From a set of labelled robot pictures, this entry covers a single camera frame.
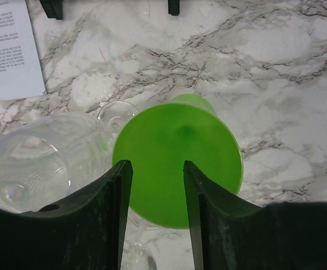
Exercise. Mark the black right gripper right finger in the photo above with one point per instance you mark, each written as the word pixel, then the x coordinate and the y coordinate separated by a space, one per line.
pixel 228 232

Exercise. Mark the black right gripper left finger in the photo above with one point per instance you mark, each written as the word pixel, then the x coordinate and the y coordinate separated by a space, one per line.
pixel 84 230

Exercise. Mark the clear wine glass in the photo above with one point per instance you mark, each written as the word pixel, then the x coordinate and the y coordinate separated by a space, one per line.
pixel 136 255

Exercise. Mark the green plastic wine glass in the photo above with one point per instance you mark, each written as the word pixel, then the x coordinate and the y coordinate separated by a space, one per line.
pixel 158 141

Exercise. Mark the clear short tumbler glass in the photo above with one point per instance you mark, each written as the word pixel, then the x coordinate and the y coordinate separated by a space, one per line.
pixel 51 158

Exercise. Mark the printed white paper sheet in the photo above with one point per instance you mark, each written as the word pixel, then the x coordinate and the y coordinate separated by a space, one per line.
pixel 20 69

